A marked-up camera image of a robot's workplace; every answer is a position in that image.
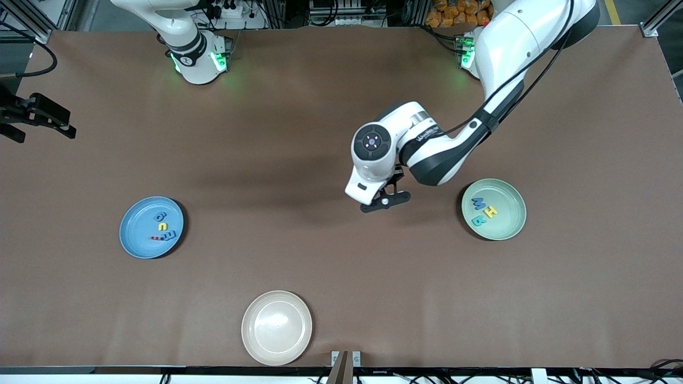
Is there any aluminium frame post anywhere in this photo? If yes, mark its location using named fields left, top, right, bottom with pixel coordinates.
left=640, top=0, right=683, bottom=39
left=0, top=0, right=81, bottom=44

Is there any blue round plate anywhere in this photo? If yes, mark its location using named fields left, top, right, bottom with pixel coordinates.
left=119, top=196, right=185, bottom=260

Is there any dark equipment cabinet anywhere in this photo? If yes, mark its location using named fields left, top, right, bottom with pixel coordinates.
left=308, top=0, right=393, bottom=27

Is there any brown table cover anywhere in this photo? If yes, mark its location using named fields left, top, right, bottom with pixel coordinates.
left=0, top=26, right=683, bottom=369

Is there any black table edge rail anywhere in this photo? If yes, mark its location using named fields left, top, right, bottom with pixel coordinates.
left=0, top=365, right=683, bottom=384

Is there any pile of orange packets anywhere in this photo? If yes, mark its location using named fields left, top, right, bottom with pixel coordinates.
left=425, top=0, right=491, bottom=28

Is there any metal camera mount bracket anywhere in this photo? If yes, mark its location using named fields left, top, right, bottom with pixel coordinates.
left=327, top=350, right=362, bottom=384

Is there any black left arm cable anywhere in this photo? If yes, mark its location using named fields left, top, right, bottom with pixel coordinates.
left=443, top=0, right=577, bottom=137

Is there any green round plate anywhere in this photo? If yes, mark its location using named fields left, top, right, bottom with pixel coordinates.
left=461, top=178, right=527, bottom=241

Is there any white power strip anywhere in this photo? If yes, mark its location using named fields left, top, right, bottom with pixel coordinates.
left=211, top=0, right=267, bottom=30

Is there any beige round plate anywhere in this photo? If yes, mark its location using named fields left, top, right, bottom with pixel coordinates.
left=241, top=290, right=313, bottom=366

